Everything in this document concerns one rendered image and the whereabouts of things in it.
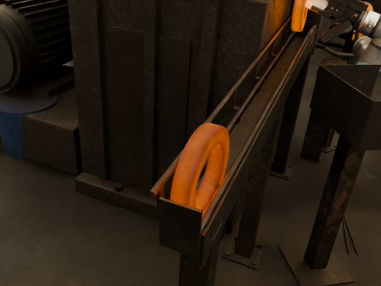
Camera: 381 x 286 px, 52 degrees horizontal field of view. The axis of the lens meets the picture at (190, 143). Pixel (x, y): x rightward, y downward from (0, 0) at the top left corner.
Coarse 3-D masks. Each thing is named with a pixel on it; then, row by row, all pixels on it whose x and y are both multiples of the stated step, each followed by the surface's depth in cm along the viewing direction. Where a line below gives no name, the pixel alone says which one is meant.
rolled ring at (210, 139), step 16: (208, 128) 65; (224, 128) 68; (192, 144) 62; (208, 144) 62; (224, 144) 70; (192, 160) 60; (208, 160) 75; (224, 160) 73; (176, 176) 61; (192, 176) 60; (208, 176) 75; (176, 192) 61; (192, 192) 62; (208, 192) 73
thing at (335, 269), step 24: (336, 72) 116; (360, 72) 118; (312, 96) 118; (336, 96) 106; (360, 96) 96; (336, 120) 107; (360, 120) 97; (360, 144) 98; (336, 168) 121; (336, 192) 122; (336, 216) 128; (312, 240) 137; (288, 264) 141; (312, 264) 138; (336, 264) 142
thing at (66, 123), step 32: (0, 0) 177; (32, 0) 185; (64, 0) 200; (0, 32) 165; (32, 32) 177; (64, 32) 194; (0, 64) 173; (32, 64) 180; (64, 64) 237; (64, 96) 196; (32, 128) 177; (64, 128) 169; (32, 160) 187; (64, 160) 178
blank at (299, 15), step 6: (300, 0) 126; (306, 0) 129; (294, 6) 127; (300, 6) 126; (294, 12) 127; (300, 12) 127; (306, 12) 137; (294, 18) 129; (300, 18) 128; (294, 24) 130; (300, 24) 130; (294, 30) 134; (300, 30) 133
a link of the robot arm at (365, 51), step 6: (360, 48) 137; (366, 48) 130; (372, 48) 127; (378, 48) 126; (360, 54) 134; (366, 54) 129; (372, 54) 127; (378, 54) 127; (360, 60) 132; (366, 60) 129; (372, 60) 128; (378, 60) 127
